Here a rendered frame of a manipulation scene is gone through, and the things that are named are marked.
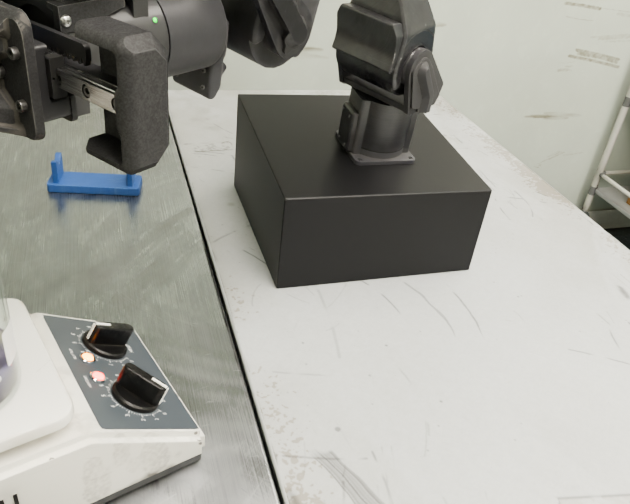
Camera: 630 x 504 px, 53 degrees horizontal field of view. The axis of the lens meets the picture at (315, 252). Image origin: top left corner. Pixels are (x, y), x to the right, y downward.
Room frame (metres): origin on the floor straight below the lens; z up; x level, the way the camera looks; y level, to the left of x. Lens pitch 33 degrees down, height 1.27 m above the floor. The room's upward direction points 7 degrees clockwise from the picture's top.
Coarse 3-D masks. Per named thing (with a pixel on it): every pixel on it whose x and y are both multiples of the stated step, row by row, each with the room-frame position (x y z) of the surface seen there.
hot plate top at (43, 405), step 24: (24, 312) 0.31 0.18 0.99; (24, 336) 0.29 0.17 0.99; (24, 360) 0.27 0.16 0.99; (48, 360) 0.27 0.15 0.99; (24, 384) 0.25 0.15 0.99; (48, 384) 0.25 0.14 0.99; (24, 408) 0.23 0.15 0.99; (48, 408) 0.23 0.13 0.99; (72, 408) 0.24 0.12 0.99; (0, 432) 0.22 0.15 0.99; (24, 432) 0.22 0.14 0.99; (48, 432) 0.22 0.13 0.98
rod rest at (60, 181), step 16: (64, 176) 0.63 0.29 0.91; (80, 176) 0.63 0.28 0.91; (96, 176) 0.64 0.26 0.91; (112, 176) 0.64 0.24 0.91; (128, 176) 0.63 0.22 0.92; (64, 192) 0.61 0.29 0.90; (80, 192) 0.61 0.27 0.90; (96, 192) 0.62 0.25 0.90; (112, 192) 0.62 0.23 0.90; (128, 192) 0.62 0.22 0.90
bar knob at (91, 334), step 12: (96, 324) 0.33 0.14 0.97; (108, 324) 0.33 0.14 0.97; (120, 324) 0.34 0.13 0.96; (84, 336) 0.33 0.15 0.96; (96, 336) 0.32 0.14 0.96; (108, 336) 0.33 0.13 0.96; (120, 336) 0.33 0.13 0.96; (96, 348) 0.32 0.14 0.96; (108, 348) 0.32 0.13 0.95; (120, 348) 0.33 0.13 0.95
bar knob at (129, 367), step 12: (120, 372) 0.29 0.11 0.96; (132, 372) 0.29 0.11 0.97; (144, 372) 0.29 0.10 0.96; (120, 384) 0.29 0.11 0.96; (132, 384) 0.29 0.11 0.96; (144, 384) 0.29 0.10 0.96; (156, 384) 0.29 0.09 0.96; (120, 396) 0.28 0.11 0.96; (132, 396) 0.28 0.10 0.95; (144, 396) 0.28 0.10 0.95; (156, 396) 0.28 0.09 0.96; (132, 408) 0.27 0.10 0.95; (144, 408) 0.28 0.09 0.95; (156, 408) 0.28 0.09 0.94
